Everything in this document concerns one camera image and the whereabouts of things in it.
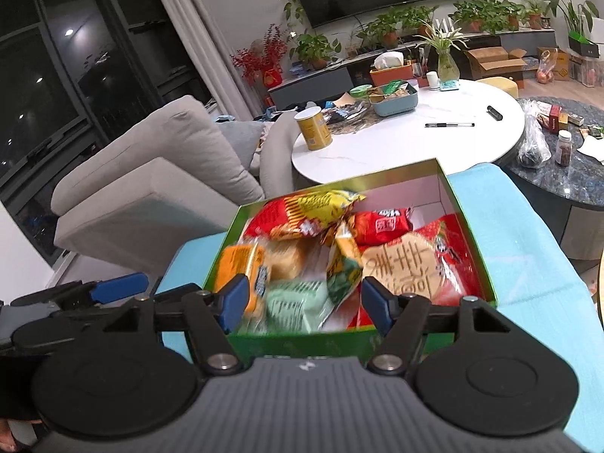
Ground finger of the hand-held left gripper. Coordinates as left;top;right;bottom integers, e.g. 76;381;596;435
154;282;203;304
10;272;150;315

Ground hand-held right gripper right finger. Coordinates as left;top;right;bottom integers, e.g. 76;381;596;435
362;276;516;375

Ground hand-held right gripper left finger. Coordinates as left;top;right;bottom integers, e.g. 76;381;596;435
101;274;250;375

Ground orange bread packet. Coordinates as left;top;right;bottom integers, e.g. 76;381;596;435
214;242;268;318

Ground red rice cracker packet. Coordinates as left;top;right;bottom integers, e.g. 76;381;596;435
348;214;483;332

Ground yellow green snack packet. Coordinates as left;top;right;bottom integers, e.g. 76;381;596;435
325;218;365;306

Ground pale green snack packet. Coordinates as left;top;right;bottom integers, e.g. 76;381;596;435
265;278;337;334

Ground clear bread packet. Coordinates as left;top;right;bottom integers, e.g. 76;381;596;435
263;237;327;285

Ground green cardboard box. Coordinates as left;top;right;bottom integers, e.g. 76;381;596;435
203;157;497;365

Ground small red snack packet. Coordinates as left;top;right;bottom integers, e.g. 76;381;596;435
353;206;414;247

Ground red and yellow snack packet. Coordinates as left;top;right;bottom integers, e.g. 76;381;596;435
244;189;367;240

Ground grey sofa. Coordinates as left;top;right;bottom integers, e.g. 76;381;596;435
50;95;266;266

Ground grey chair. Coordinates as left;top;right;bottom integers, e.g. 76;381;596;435
259;112;304;195

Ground grey pillow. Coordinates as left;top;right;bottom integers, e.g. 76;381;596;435
216;120;266;171

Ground white round table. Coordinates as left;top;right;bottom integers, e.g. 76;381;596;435
291;78;526;186

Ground yellow can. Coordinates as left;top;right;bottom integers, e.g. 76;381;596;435
294;107;334;151

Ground pile of snack wrappers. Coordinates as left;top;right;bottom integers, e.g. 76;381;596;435
323;91;374;126

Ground teal snack tray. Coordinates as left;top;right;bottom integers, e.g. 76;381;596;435
367;85;420;118

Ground dark marble table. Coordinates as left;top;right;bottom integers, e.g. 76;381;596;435
501;96;604;209

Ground clear plastic bag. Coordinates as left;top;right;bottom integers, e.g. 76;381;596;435
516;100;553;170

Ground grey television console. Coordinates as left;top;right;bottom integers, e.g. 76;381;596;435
266;27;556;110

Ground orange tissue box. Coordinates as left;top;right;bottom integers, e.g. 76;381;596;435
369;52;415;88

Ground dark window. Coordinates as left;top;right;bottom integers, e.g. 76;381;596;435
0;0;209;267

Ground brown jar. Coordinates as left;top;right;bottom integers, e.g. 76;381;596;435
555;130;573;167

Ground red flower plant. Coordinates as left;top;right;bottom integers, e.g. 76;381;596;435
230;25;290;89

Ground yellow stool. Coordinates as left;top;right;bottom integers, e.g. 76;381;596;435
476;76;521;101

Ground glass vase with plant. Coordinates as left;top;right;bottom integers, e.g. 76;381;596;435
417;20;469;82

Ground beige curtain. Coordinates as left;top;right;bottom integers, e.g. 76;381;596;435
143;0;256;120

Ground red carton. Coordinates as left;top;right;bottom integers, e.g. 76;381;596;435
537;103;563;131

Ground open cardboard box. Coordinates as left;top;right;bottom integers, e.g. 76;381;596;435
464;46;529;89

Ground white paper sheet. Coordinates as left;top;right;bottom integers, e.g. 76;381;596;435
575;136;604;165

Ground bag of fruit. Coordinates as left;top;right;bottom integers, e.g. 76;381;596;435
537;50;558;84

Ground yellow cardboard carton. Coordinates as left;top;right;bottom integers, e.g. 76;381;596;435
538;46;573;82

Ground clear plastic container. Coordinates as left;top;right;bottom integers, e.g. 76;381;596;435
579;55;604;89

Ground black and green box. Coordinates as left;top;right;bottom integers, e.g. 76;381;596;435
567;29;601;58

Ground tall broad leaf plant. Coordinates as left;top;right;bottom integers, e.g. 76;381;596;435
542;0;601;54

